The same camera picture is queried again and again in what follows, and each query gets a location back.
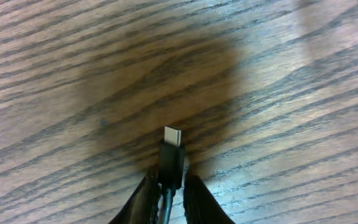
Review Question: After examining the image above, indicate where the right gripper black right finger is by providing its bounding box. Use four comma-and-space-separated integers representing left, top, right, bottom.
183, 174, 234, 224

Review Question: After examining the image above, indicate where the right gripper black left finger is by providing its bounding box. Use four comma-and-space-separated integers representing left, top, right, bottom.
109, 169, 161, 224

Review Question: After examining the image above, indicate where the black USB-C charging cable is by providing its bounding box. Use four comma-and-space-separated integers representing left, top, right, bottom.
157, 125, 186, 224

